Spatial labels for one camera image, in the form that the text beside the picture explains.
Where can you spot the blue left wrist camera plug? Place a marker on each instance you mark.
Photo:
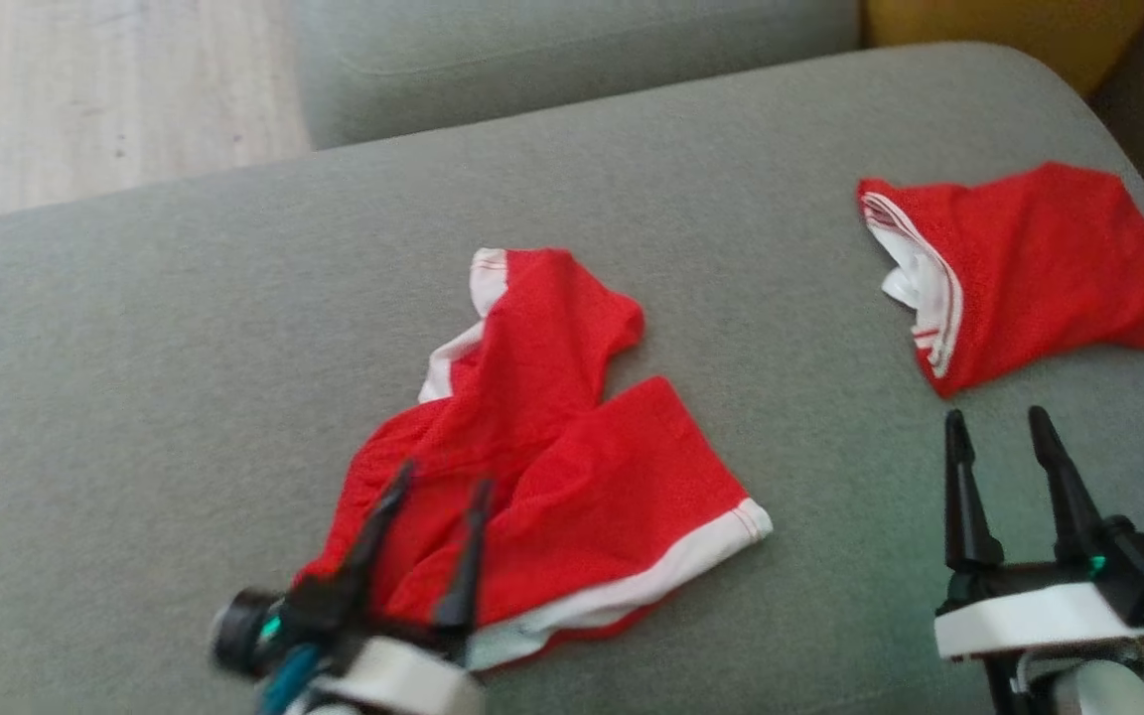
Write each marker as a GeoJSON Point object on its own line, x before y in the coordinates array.
{"type": "Point", "coordinates": [289, 680]}

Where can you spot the red basketball jersey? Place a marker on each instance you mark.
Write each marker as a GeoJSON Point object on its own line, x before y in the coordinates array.
{"type": "Point", "coordinates": [1059, 258]}

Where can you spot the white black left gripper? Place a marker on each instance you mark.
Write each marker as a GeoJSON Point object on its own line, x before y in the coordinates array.
{"type": "Point", "coordinates": [393, 675]}

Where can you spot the red shorts with white hem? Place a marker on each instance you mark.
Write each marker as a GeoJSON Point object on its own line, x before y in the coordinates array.
{"type": "Point", "coordinates": [612, 477]}

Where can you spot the grey fabric sofa cushion block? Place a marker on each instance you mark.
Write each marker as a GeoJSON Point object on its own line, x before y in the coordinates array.
{"type": "Point", "coordinates": [582, 70]}

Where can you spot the grey fabric sofa seat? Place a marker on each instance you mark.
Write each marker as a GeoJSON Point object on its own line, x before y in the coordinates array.
{"type": "Point", "coordinates": [185, 397]}

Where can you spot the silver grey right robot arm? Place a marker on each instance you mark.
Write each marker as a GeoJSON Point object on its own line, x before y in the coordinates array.
{"type": "Point", "coordinates": [1098, 695]}

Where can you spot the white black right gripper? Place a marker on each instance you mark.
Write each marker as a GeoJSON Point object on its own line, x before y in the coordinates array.
{"type": "Point", "coordinates": [1029, 616]}

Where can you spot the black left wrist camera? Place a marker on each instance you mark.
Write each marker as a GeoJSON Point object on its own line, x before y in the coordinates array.
{"type": "Point", "coordinates": [244, 631]}

